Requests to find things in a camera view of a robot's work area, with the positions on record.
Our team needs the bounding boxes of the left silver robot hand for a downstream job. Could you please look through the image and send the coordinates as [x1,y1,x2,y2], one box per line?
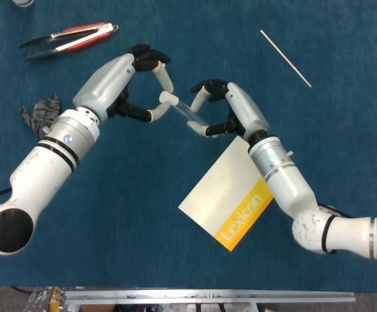
[72,44,176,124]

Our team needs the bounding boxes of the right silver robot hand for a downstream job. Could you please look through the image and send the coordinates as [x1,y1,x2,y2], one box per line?
[186,79,271,142]

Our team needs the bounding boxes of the white test tube cap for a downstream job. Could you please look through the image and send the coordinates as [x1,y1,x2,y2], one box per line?
[159,91,178,107]

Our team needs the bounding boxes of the clear glass test tube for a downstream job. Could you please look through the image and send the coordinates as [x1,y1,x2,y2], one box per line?
[172,96,220,140]

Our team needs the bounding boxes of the red steel kitchen tongs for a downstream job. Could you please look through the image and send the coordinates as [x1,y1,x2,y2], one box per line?
[18,21,120,62]

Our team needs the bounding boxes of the thin metal rod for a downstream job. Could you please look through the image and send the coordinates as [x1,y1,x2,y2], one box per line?
[259,29,313,88]

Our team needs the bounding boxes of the grey knit work glove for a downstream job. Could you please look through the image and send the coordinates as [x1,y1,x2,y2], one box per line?
[19,94,62,138]

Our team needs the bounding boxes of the white orange Lexicon book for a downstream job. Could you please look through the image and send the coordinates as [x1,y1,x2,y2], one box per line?
[177,135,276,252]

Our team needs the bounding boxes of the blue carpet table cover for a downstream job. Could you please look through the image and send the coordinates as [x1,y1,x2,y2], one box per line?
[0,0,377,293]

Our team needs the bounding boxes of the crinkled clear plastic bag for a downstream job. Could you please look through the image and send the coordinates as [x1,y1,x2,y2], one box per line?
[28,286,66,312]

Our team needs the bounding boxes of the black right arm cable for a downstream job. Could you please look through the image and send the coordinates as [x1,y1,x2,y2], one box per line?
[317,201,355,218]

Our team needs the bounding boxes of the aluminium frame rail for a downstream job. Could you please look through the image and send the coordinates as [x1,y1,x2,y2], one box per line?
[64,291,356,305]

